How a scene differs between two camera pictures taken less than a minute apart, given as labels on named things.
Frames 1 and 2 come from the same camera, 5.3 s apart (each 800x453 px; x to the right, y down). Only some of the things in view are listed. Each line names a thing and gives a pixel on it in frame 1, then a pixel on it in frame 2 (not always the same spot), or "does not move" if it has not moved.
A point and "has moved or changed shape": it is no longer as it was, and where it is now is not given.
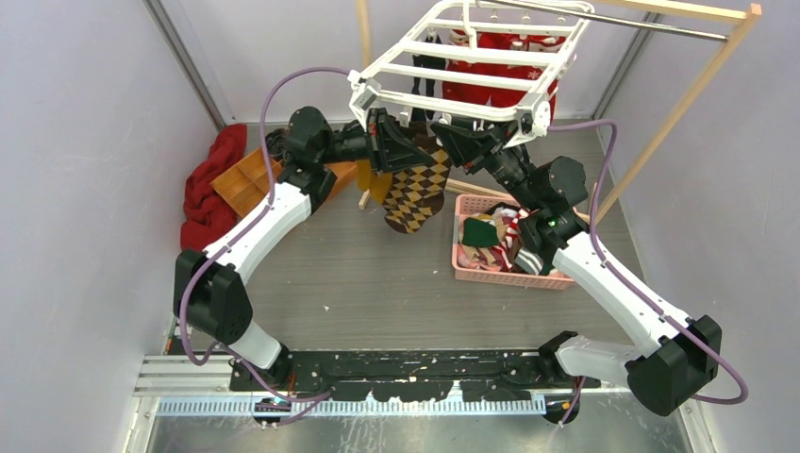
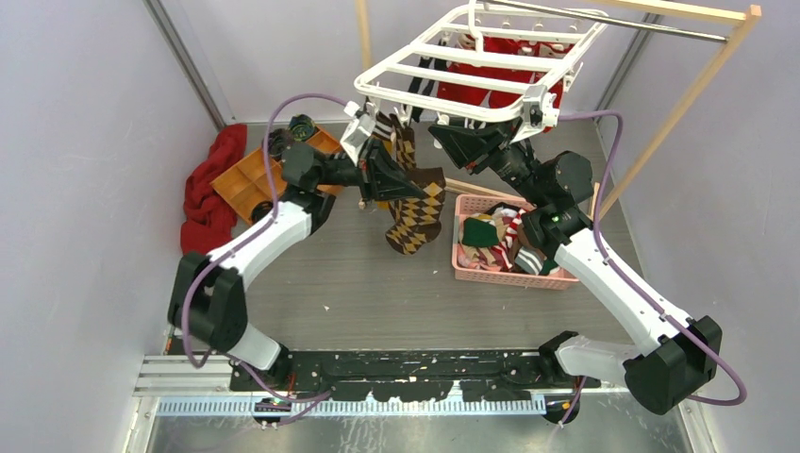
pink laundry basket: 465,204 does not move
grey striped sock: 529,261 does not move
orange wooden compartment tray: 245,187 does not move
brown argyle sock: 417,193 has moved or changed shape
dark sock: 431,61 has moved or changed shape
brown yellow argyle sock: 416,193 has moved or changed shape
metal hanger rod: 606,18 does not move
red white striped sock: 503,249 does not move
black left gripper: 390,149 to 381,177
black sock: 419,114 has moved or changed shape
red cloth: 209,217 does not move
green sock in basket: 478,233 does not move
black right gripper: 463,143 does not move
